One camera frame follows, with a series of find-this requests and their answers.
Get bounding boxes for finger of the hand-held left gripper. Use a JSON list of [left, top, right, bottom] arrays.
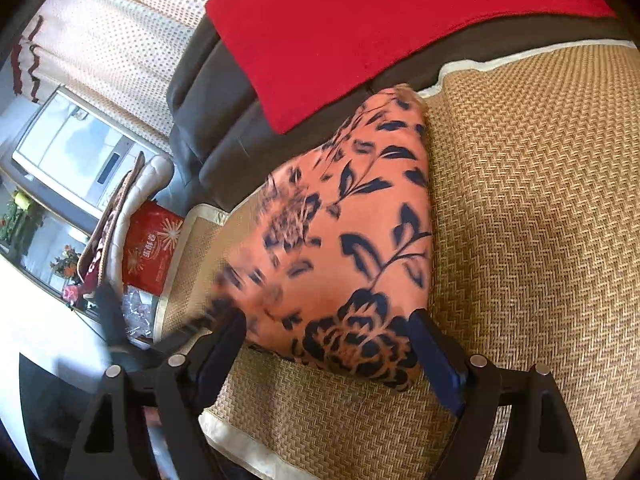
[[142, 310, 236, 361]]

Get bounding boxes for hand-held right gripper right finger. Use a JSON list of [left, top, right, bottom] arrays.
[[411, 308, 587, 480]]

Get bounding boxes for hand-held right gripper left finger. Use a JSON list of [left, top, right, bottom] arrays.
[[65, 311, 248, 480]]

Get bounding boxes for orange floral garment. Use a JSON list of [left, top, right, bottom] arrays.
[[210, 85, 433, 393]]

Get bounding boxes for clear plastic bag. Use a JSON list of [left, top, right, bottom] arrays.
[[120, 287, 161, 341]]

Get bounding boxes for pink flower plant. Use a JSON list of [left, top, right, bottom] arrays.
[[60, 282, 86, 306]]

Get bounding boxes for orange flower plant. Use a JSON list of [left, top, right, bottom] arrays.
[[50, 245, 83, 278]]

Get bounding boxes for red gift bag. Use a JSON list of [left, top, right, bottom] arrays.
[[121, 200, 185, 297]]

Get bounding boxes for black rectangular panel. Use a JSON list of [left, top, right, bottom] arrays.
[[19, 352, 108, 466]]

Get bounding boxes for folded patterned quilt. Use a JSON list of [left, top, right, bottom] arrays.
[[75, 152, 173, 306]]

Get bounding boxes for yellow flower plant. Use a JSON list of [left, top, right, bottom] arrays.
[[0, 187, 36, 246]]

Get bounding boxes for woven rattan mat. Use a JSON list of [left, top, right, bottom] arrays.
[[157, 40, 640, 480]]

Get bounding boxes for flat screen television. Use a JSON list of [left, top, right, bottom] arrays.
[[11, 86, 163, 221]]

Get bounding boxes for dark grey quilt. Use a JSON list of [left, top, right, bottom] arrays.
[[167, 12, 636, 213]]

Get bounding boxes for dark red zigzag valance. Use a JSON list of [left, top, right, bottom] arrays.
[[10, 16, 45, 102]]

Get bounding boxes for cream dotted curtain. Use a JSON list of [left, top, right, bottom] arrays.
[[30, 0, 241, 143]]

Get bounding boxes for red cloth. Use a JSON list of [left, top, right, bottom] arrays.
[[205, 0, 618, 136]]

